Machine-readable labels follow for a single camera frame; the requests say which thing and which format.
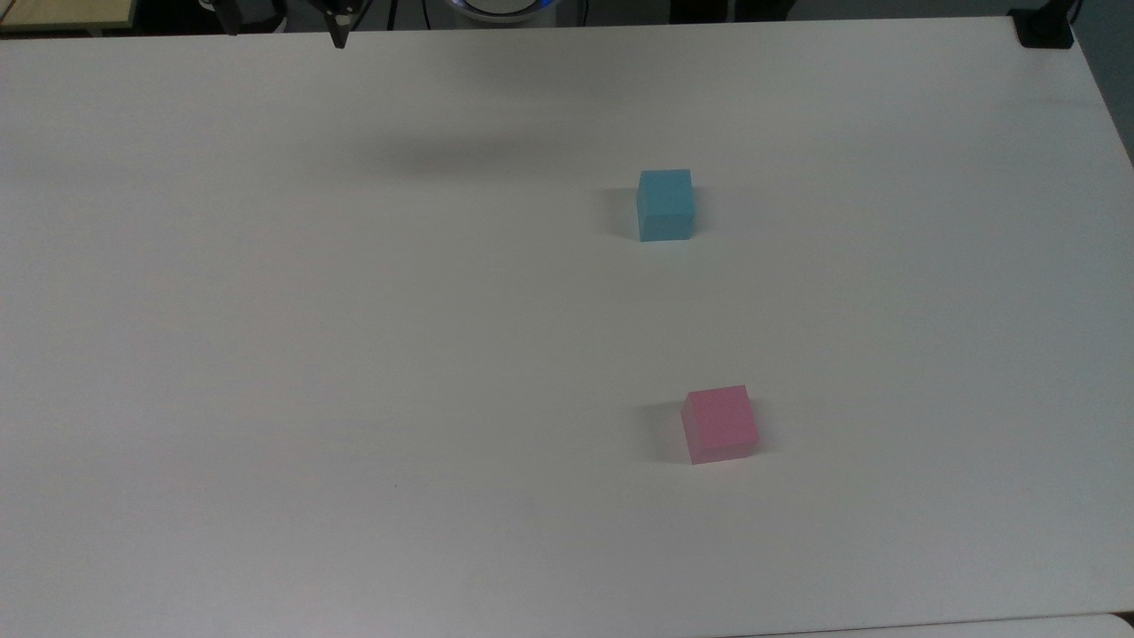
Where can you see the blue foam cube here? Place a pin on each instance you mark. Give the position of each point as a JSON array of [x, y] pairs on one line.
[[664, 208]]

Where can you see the pink foam cube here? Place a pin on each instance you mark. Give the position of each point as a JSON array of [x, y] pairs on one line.
[[719, 425]]

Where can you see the black table clamp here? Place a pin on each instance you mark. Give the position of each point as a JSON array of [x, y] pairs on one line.
[[1045, 28]]

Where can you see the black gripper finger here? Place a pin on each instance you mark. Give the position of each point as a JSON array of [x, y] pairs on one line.
[[337, 27], [232, 18]]

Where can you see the light wooden table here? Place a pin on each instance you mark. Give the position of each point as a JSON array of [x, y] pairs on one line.
[[62, 13]]

